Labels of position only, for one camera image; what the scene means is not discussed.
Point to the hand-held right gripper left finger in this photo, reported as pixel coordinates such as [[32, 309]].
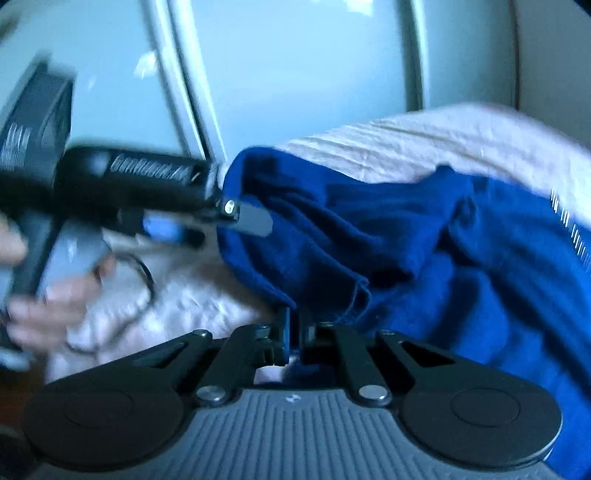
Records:
[[284, 330]]

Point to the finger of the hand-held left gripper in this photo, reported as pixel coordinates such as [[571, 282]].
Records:
[[164, 230], [247, 216]]

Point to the pink bed sheet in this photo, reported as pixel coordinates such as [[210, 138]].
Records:
[[415, 138]]

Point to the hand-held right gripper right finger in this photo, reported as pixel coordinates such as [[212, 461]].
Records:
[[304, 333]]

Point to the blue knit garment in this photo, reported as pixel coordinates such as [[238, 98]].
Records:
[[415, 258]]

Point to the person's left hand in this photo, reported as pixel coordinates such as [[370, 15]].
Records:
[[51, 304]]

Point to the white wardrobe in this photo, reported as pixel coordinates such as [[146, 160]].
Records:
[[286, 69]]

